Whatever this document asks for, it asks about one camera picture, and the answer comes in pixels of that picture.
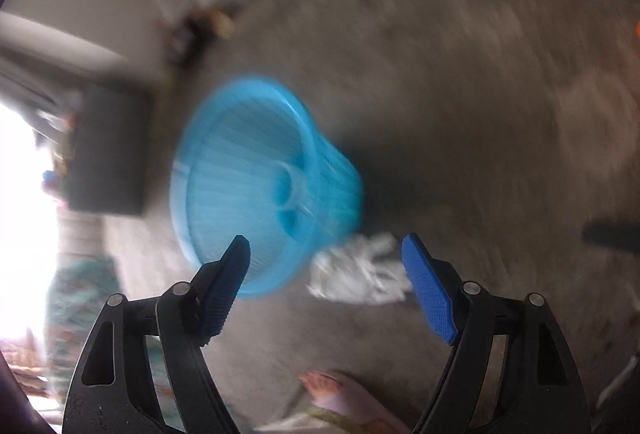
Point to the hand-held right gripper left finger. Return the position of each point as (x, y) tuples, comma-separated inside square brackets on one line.
[(220, 299)]

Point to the white plastic bag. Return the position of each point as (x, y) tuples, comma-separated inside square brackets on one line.
[(355, 271)]

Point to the grey cabinet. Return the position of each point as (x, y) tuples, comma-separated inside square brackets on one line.
[(107, 149)]

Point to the person's foot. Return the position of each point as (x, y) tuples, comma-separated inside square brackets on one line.
[(340, 396)]

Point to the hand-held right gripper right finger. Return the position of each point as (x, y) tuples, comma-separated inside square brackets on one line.
[(432, 294)]

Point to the blue plastic basket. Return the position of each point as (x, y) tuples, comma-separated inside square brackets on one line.
[(240, 164)]

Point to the floral teal blanket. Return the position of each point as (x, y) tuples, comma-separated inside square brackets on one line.
[(80, 299)]

